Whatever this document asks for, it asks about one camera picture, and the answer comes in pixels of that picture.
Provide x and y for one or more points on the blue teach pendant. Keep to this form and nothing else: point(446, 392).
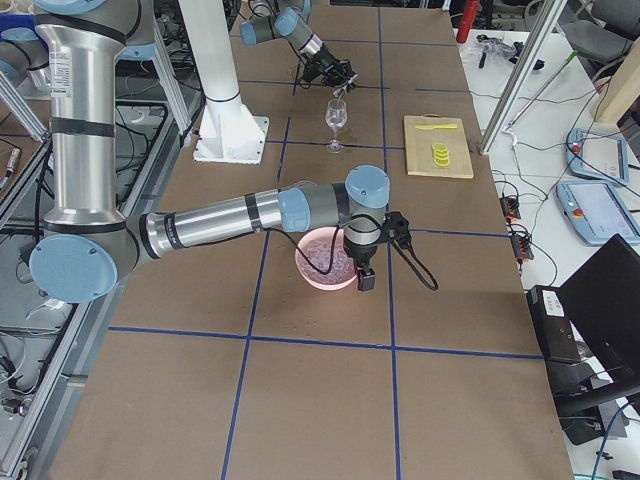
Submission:
point(596, 211)
point(598, 156)

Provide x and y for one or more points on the aluminium frame post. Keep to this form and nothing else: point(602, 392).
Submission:
point(542, 28)

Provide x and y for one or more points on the crumpled clear plastic bag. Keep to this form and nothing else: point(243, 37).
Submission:
point(494, 45)

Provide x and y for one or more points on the clear wine glass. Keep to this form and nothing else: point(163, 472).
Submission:
point(335, 118)

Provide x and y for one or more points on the near blue teach pendant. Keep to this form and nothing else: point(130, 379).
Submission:
point(596, 211)

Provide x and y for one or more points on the black monitor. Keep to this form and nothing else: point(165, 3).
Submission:
point(601, 299)

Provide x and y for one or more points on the pink bowl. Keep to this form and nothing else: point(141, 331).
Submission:
point(315, 234)

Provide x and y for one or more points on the steel jigger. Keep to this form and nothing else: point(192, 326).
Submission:
point(340, 91)

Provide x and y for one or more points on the far blue teach pendant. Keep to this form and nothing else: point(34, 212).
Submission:
point(598, 156)

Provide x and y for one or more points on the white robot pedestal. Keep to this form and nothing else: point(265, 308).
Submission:
point(229, 132)

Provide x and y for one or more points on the red fire extinguisher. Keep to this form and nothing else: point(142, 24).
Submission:
point(467, 20)

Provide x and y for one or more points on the bamboo cutting board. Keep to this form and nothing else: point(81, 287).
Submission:
point(419, 153)

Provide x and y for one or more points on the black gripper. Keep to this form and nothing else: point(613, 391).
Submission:
point(325, 60)
point(359, 254)

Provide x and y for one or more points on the yellow plastic knife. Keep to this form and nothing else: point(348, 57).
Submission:
point(432, 127)

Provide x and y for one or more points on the grey office chair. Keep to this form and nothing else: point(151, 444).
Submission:
point(606, 43)

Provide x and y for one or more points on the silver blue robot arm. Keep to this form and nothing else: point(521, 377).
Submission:
point(89, 245)
point(271, 20)

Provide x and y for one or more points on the clear ice cubes pile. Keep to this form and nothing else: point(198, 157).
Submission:
point(333, 267)

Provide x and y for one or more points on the black box device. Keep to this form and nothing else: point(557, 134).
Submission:
point(554, 333)

